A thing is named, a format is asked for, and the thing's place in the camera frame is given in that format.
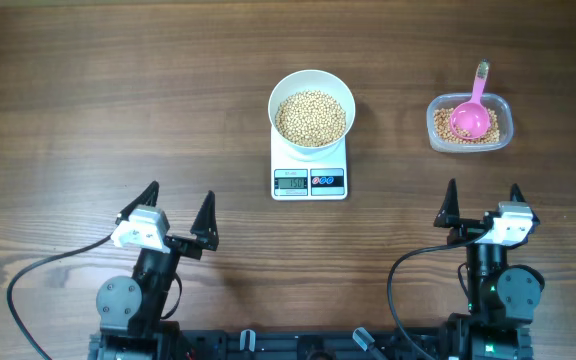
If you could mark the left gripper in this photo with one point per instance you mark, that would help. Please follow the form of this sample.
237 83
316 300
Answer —
204 226

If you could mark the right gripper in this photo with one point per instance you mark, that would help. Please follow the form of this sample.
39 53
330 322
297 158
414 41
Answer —
449 217

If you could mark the pink measuring scoop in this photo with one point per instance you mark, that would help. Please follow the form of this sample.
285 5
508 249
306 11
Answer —
471 120

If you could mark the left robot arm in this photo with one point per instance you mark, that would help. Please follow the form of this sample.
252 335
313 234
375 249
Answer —
133 323

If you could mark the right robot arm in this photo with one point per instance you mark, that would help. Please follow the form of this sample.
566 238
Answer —
501 298

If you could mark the white digital kitchen scale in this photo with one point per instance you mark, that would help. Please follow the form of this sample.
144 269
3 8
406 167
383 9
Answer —
319 175

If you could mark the soybeans in bowl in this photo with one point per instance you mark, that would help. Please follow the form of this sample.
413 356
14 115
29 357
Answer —
311 119

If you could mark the white bowl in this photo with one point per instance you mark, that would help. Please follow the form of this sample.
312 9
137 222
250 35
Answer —
312 80

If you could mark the clear plastic container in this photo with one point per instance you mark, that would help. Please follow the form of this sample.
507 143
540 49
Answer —
488 100

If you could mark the yellow soybeans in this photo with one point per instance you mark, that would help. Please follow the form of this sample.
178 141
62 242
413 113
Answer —
442 119

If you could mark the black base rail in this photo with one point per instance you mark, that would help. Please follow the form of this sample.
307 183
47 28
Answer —
400 343

